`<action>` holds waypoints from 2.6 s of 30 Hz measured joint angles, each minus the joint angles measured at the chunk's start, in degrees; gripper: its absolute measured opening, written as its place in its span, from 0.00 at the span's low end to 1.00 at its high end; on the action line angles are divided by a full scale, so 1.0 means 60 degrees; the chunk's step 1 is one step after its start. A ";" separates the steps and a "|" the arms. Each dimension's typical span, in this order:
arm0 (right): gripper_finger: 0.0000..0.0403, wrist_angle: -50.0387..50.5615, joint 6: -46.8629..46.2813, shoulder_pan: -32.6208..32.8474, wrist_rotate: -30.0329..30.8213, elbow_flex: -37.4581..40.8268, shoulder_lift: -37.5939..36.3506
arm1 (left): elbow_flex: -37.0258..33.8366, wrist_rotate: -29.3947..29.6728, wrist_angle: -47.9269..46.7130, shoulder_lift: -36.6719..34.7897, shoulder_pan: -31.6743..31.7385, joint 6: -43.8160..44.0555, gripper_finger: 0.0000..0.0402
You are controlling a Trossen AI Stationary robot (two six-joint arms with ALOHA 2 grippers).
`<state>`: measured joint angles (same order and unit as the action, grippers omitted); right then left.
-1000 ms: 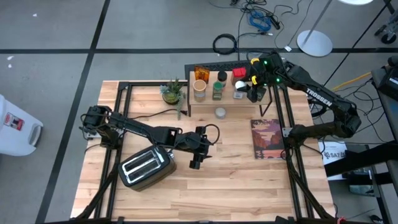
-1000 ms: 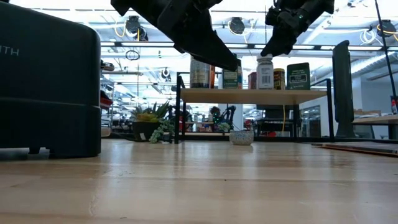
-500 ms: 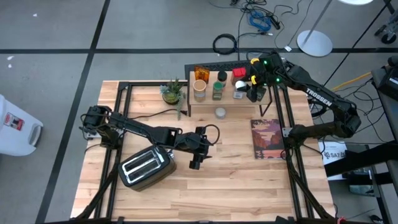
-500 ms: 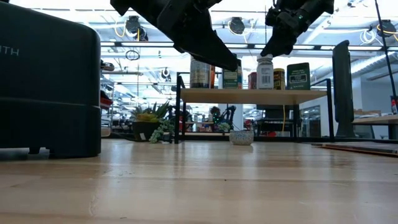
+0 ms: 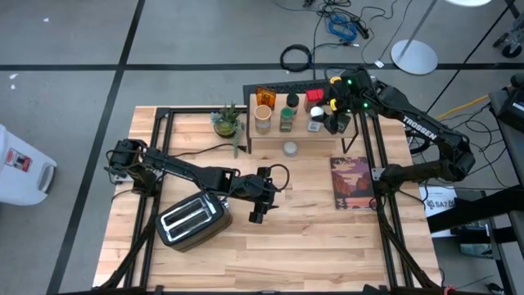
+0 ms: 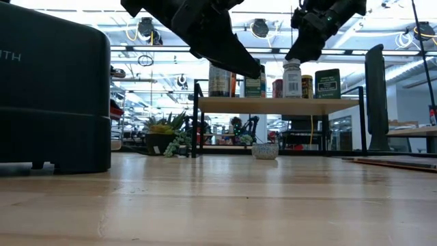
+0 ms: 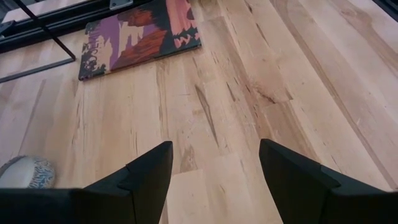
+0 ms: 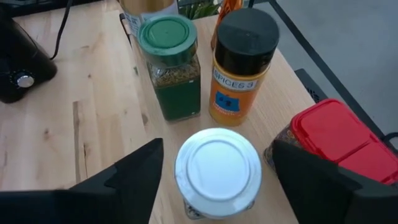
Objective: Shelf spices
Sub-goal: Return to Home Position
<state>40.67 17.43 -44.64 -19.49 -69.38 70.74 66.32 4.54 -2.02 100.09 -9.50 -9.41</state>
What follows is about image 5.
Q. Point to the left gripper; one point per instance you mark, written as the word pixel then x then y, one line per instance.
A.
pixel 256 188

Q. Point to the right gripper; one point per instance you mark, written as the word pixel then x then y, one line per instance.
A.
pixel 353 92

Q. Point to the white lid clear spice jar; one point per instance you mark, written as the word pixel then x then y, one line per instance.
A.
pixel 316 112

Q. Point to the red lid smoked paprika tin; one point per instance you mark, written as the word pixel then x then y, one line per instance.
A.
pixel 314 96

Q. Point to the yellow lid onion seasoning jar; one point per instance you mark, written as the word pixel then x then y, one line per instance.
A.
pixel 335 79

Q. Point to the black lid orange spice jar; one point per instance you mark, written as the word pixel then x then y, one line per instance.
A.
pixel 292 99

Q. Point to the green lid glass spice jar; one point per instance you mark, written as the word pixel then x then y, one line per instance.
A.
pixel 286 116

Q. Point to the orange taco seasoning packet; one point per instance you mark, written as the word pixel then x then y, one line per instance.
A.
pixel 266 96

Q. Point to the tan paper cup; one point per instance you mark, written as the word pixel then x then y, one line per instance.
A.
pixel 263 119

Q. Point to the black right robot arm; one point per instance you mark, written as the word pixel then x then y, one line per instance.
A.
pixel 421 127

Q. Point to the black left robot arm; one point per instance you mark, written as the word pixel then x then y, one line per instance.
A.
pixel 176 170

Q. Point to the grey lid short jar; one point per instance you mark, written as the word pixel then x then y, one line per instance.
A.
pixel 290 148

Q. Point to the black perforated crate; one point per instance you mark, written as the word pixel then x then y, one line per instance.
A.
pixel 286 86

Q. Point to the white power adapter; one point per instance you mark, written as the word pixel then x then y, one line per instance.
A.
pixel 378 64

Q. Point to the landscape cover book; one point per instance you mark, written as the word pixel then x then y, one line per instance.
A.
pixel 352 184

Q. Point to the grey metal mounting plate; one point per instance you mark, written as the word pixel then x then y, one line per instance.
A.
pixel 376 173

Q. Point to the black two-slot toaster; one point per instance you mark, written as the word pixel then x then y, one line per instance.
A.
pixel 192 223

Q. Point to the potted succulent plant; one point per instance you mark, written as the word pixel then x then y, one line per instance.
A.
pixel 225 123

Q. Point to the silver round base floor lamp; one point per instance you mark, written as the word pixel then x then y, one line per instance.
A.
pixel 413 57

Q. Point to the white paper sign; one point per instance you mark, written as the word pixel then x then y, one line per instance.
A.
pixel 436 202

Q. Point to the black metal stand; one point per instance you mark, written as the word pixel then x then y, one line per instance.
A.
pixel 471 209

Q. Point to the black equipment case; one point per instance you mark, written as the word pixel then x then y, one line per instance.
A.
pixel 507 106

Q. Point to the white plastic bin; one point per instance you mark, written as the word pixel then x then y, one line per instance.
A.
pixel 20 168

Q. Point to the wooden shelf black frame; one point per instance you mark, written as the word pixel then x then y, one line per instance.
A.
pixel 299 131

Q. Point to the black table frame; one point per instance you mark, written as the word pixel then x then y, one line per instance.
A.
pixel 163 116

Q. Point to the black caster wheel frame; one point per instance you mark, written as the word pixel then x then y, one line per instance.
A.
pixel 511 49

